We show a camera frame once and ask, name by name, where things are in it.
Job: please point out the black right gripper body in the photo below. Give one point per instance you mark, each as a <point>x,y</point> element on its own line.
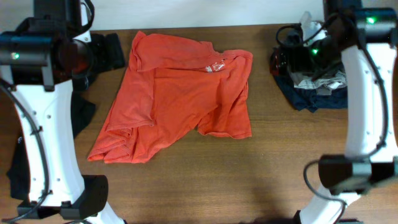
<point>302,60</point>

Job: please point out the orange t-shirt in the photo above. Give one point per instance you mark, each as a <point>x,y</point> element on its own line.
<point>173,85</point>

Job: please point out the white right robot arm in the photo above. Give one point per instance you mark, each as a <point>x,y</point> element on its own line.
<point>365,39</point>

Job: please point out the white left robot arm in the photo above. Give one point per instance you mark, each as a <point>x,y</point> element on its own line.
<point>39,61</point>

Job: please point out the navy blue garment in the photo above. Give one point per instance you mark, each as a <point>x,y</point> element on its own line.
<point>301,99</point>

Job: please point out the grey patterned garment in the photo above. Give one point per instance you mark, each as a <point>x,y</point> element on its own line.
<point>324,85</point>

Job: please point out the black garment on left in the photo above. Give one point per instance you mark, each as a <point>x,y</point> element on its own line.
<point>104,53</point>

